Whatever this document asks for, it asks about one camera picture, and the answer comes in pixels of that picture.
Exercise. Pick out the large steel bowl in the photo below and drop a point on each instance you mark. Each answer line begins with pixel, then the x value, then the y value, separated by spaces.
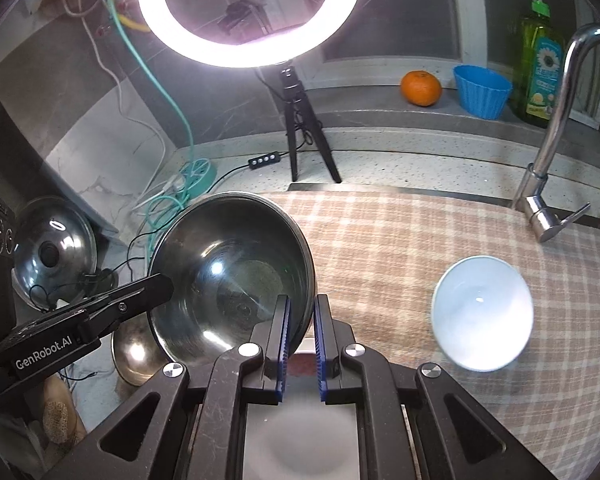
pixel 220 260

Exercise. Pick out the white plate with grey leaves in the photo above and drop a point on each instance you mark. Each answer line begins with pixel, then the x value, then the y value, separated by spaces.
pixel 300 440

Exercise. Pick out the steel faucet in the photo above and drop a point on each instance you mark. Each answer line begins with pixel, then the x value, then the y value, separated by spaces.
pixel 555 125

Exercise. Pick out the black tripod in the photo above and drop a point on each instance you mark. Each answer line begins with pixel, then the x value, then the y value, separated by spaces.
pixel 293 125

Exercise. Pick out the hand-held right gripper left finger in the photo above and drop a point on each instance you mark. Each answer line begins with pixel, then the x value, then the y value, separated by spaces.
pixel 282 350

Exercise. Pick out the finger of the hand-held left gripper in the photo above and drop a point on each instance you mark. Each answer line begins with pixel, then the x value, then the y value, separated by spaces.
pixel 130 302

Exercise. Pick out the red bowl with steel interior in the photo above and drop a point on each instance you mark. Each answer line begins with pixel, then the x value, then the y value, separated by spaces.
pixel 135 355

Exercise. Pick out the beige plaid cloth mat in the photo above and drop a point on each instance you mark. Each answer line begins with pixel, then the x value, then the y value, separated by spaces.
pixel 405 240

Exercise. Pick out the beige loofah sponge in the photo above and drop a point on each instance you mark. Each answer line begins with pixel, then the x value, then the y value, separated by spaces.
pixel 57 415

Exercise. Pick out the blue fluted cup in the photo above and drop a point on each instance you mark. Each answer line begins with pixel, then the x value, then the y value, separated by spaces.
pixel 482 92

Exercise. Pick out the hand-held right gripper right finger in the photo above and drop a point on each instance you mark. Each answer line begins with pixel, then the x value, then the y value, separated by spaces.
pixel 322 350

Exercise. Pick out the green dish soap bottle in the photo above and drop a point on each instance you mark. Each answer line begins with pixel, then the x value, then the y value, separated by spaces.
pixel 540 70

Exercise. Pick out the light blue bowl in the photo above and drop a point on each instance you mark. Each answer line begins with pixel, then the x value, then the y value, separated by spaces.
pixel 480 320

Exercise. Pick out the orange fruit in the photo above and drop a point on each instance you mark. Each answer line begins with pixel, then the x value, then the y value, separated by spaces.
pixel 421 89

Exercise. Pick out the steel pot lid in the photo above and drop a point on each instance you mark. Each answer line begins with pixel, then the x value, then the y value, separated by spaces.
pixel 65 270

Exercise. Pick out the teal extension socket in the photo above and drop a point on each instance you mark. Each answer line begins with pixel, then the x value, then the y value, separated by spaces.
pixel 202 177

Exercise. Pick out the black inline remote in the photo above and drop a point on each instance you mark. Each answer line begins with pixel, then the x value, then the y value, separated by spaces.
pixel 264 160

